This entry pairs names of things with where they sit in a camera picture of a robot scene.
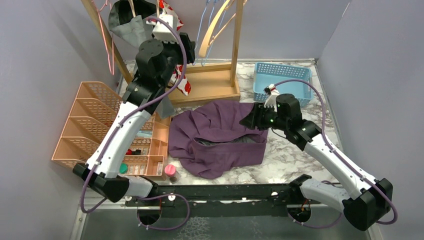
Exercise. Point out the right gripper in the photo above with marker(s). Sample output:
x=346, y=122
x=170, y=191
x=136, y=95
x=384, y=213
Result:
x=255, y=118

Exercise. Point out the purple cloth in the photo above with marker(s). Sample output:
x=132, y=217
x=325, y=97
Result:
x=217, y=120

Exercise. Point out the grey skirt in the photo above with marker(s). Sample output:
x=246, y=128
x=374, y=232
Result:
x=132, y=26

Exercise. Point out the wooden hanger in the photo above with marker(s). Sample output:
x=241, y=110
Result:
x=132, y=7
x=238, y=17

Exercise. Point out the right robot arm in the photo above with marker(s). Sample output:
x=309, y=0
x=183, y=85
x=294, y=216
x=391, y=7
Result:
x=362, y=199

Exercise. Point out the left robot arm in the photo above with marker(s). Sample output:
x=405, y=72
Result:
x=101, y=172

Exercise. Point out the wooden clothes rack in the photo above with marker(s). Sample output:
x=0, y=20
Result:
x=209, y=82

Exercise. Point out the pink capped bottle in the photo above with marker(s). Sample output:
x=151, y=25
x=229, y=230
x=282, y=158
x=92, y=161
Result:
x=171, y=171

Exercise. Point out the peach compartment tray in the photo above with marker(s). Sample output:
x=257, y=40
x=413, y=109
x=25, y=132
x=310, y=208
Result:
x=149, y=155

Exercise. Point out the peach plastic file organizer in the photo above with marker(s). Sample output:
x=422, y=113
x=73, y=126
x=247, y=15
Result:
x=92, y=113

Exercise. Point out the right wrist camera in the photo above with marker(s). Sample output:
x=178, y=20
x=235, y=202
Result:
x=272, y=93

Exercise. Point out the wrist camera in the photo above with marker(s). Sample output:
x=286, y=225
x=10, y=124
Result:
x=161, y=32
x=272, y=93

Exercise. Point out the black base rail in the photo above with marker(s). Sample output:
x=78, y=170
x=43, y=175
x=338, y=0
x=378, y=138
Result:
x=222, y=200

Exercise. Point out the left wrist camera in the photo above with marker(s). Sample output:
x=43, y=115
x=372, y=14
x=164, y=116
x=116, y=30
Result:
x=161, y=32

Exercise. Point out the pink wire hanger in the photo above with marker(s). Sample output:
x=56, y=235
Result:
x=108, y=40

